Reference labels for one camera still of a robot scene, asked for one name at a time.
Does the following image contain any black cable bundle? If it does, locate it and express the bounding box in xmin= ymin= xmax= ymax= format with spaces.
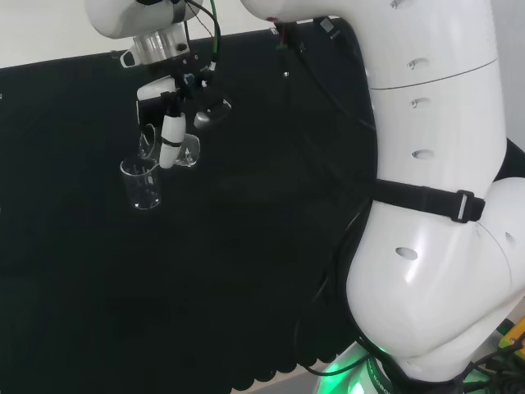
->
xmin=294 ymin=196 xmax=385 ymax=377

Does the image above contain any black bench cloth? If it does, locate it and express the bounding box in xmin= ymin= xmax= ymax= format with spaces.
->
xmin=0 ymin=16 xmax=525 ymax=394

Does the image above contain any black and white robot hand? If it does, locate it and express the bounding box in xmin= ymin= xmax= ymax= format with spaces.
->
xmin=136 ymin=55 xmax=225 ymax=169

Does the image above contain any clear glass beaker with label patch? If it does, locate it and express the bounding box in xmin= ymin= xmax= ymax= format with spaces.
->
xmin=139 ymin=122 xmax=203 ymax=169

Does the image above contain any green cable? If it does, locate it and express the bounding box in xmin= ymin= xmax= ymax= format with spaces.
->
xmin=207 ymin=0 xmax=223 ymax=73

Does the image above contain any yellow stop button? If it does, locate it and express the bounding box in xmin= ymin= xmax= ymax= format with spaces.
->
xmin=497 ymin=315 xmax=525 ymax=350

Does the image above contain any black arm strap with buckle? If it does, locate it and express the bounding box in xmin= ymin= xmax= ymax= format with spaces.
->
xmin=371 ymin=177 xmax=486 ymax=225

